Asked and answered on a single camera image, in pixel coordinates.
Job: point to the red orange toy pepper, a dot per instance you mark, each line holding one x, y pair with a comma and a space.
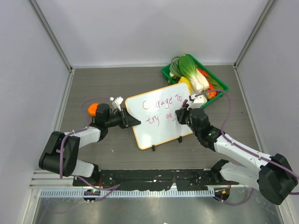
213, 84

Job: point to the aluminium frame post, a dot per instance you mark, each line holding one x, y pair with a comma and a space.
41, 17
257, 27

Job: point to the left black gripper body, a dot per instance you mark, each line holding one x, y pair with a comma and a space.
116, 120

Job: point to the right aluminium frame post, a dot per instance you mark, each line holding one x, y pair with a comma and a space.
257, 27

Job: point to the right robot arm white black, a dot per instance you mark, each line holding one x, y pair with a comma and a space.
271, 175

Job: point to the orange framed whiteboard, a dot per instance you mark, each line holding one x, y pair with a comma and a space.
156, 112

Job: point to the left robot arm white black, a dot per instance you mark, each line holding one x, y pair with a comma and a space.
60, 155

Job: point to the slotted grey cable duct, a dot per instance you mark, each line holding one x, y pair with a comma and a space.
173, 192

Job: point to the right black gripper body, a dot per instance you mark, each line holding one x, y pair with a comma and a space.
187, 116

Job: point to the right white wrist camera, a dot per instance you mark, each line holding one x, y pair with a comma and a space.
196, 102

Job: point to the green plastic basket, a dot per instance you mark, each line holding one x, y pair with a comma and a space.
166, 74

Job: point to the left aluminium frame post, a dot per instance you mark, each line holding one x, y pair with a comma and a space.
41, 17

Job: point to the orange toy fruit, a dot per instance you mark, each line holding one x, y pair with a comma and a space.
92, 109

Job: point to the toy bok choy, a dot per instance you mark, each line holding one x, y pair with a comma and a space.
189, 70

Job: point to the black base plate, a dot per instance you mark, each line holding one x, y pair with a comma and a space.
157, 179

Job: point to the grey green coiled toy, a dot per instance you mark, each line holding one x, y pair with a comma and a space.
174, 68

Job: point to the yellow toy vegetable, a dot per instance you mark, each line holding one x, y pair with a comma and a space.
186, 81

